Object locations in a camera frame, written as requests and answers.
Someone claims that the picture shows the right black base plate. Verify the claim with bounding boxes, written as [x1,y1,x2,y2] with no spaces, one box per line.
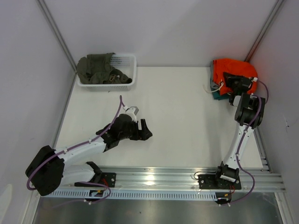
[193,172,242,190]

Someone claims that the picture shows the grey folded shorts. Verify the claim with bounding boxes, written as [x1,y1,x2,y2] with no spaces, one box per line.
[210,61,220,91]

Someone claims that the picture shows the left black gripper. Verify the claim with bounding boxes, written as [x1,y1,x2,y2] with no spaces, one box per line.
[119,119,152,141]

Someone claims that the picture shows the teal folded shorts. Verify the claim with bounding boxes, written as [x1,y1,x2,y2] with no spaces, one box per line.
[212,91,230,100]

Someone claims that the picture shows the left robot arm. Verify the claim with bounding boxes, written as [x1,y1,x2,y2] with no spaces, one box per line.
[25,114,153,196]

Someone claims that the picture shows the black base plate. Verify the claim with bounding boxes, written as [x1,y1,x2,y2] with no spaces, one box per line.
[193,172,242,190]
[74,172,117,188]

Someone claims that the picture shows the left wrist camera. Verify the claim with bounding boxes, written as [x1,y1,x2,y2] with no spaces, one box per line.
[123,106,139,123]

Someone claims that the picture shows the aluminium mounting rail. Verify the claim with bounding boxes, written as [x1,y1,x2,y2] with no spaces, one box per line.
[56,166,286,192]

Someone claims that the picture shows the slotted cable duct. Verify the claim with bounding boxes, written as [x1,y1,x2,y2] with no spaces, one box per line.
[47,189,217,201]

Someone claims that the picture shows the white plastic basket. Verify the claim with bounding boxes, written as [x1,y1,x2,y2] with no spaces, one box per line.
[77,53,137,91]

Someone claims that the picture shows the orange shorts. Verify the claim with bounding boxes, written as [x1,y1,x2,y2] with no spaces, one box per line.
[211,58,258,96]

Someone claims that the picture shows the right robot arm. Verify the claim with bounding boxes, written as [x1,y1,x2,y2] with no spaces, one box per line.
[213,72,266,189]

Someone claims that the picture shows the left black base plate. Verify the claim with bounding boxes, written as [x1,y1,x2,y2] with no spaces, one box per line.
[74,172,117,188]

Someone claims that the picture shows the olive green shorts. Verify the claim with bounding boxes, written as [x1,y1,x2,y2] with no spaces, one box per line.
[77,53,132,84]

